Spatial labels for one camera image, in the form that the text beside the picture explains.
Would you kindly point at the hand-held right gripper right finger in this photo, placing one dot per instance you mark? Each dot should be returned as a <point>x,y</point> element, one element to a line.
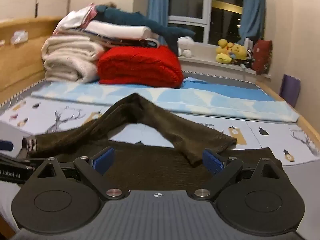
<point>212,161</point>

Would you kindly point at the red folded blanket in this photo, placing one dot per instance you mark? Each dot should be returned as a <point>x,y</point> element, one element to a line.
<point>140,67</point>

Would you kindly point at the blue shark plush toy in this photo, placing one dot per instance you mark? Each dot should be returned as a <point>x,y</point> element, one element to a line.
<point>130,17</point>

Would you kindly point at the white folded blanket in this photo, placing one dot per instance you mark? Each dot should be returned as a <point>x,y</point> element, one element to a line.
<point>117,30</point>

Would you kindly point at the yellow duck plush toy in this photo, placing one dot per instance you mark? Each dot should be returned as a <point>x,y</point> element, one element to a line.
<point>223,52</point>

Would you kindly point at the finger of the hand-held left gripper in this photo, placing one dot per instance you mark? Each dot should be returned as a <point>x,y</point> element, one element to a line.
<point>15,162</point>

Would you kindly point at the windowsill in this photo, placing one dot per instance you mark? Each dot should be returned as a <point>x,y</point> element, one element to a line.
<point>205,65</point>

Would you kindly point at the deer and lamp printed mat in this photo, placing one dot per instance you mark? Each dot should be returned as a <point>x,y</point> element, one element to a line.
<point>262,140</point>

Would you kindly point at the cream folded blanket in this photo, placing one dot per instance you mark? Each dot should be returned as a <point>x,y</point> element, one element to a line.
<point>70,55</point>

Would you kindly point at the white sticker on headboard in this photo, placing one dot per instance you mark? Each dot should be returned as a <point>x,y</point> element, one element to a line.
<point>18,36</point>

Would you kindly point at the pink and white folded cloths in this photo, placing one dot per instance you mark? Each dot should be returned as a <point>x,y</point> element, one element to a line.
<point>72,20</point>

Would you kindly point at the blue curtain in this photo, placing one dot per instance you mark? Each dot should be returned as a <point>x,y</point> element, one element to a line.
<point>158,2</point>
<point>252,7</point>

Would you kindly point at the patterned folded cloth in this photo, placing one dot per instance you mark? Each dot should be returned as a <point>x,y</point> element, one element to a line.
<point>150,42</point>

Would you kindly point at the white plush toy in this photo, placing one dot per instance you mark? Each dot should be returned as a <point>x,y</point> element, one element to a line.
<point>186,45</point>

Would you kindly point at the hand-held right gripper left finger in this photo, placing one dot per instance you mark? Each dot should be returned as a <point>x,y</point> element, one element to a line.
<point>103,161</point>

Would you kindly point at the light blue patterned blanket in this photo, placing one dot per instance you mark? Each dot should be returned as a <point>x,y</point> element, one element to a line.
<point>225,100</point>

